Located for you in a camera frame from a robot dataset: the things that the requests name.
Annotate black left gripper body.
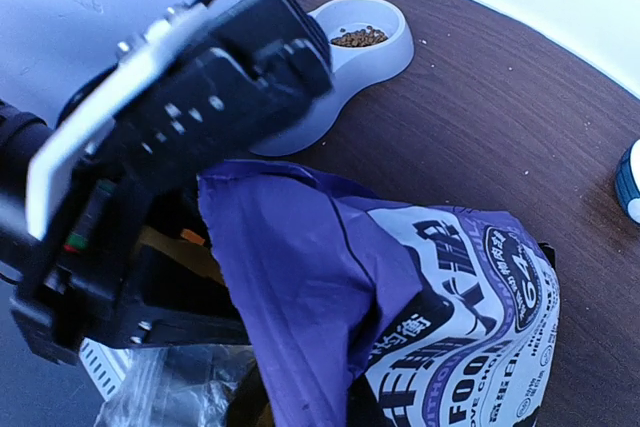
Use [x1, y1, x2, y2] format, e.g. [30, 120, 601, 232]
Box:
[9, 168, 249, 364]

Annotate purple pet food bag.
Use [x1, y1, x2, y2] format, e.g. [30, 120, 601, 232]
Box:
[198, 160, 560, 426]

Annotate yellow plastic scoop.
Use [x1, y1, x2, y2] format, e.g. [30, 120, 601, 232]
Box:
[137, 226, 225, 286]

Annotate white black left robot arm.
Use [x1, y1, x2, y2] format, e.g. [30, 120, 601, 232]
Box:
[1, 104, 248, 364]

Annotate grey double pet feeder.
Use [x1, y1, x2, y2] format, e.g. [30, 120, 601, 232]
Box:
[251, 0, 414, 157]

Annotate brown kibble in feeder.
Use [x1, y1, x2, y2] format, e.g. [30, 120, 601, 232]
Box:
[330, 25, 388, 48]

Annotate dark blue white bowl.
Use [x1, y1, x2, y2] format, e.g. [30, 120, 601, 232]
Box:
[614, 140, 640, 224]

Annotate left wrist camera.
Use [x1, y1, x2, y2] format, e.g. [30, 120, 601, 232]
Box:
[25, 0, 332, 239]

